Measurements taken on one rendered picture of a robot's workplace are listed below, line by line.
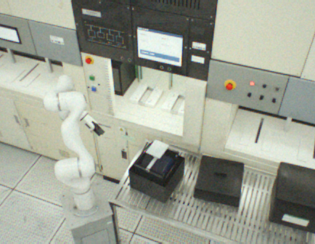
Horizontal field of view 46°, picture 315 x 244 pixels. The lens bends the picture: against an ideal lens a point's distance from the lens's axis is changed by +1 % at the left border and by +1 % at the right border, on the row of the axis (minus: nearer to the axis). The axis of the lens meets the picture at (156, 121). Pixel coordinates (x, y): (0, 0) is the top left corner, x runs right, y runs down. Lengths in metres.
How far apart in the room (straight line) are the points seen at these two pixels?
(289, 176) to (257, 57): 0.74
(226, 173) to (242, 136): 0.37
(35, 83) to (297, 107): 2.09
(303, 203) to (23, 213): 2.28
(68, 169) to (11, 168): 1.75
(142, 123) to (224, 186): 0.78
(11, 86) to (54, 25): 0.93
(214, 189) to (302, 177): 0.52
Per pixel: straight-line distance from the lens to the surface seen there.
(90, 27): 2.40
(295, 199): 2.27
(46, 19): 2.58
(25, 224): 3.42
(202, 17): 2.05
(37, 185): 3.62
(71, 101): 2.02
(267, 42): 2.05
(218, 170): 2.48
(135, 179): 2.40
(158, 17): 2.14
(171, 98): 2.90
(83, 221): 2.40
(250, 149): 2.63
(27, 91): 3.23
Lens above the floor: 2.79
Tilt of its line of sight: 44 degrees down
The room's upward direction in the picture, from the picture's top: straight up
